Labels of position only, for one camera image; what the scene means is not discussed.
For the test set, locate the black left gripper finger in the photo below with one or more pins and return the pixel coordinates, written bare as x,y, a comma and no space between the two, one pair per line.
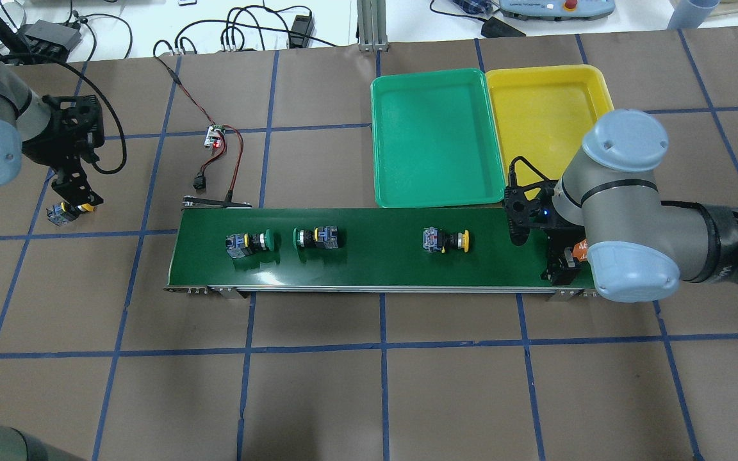
75,189

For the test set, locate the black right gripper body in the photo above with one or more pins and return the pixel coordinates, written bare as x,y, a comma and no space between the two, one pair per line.
562,264

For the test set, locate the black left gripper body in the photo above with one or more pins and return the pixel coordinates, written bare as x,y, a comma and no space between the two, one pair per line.
50,148

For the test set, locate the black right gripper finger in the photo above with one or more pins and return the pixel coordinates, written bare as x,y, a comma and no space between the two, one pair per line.
562,267

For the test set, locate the yellow push button switch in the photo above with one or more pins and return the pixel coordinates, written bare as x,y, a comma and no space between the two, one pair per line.
63,213

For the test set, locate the green push button switch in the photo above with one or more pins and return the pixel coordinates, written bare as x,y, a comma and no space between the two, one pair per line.
318,237

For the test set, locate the orange cylinder marked 4680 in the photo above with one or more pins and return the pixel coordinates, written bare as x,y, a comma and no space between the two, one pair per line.
580,251

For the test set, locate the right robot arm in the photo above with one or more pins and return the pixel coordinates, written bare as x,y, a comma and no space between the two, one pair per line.
605,211

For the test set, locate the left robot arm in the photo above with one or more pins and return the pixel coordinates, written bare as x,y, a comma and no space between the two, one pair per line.
18,121

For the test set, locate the green conveyor belt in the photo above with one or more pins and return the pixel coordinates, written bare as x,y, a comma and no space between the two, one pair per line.
380,251

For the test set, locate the black power strip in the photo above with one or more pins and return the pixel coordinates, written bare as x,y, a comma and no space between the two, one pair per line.
54,39

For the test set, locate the yellow plastic tray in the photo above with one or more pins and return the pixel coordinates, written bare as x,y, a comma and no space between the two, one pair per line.
543,113

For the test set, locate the green plastic tray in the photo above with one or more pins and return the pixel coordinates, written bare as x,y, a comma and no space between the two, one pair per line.
435,141

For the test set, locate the small motor controller board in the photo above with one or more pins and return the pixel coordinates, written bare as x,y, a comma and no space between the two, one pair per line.
215,137

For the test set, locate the teach pendant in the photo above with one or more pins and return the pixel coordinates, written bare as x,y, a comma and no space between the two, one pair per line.
557,11

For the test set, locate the black power adapter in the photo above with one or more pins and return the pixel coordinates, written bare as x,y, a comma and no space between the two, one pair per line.
301,31

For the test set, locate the black inline cable switch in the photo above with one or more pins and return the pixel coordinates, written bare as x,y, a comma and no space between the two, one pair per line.
200,181

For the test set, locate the aluminium frame post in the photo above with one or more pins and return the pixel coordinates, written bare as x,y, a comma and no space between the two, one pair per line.
372,26

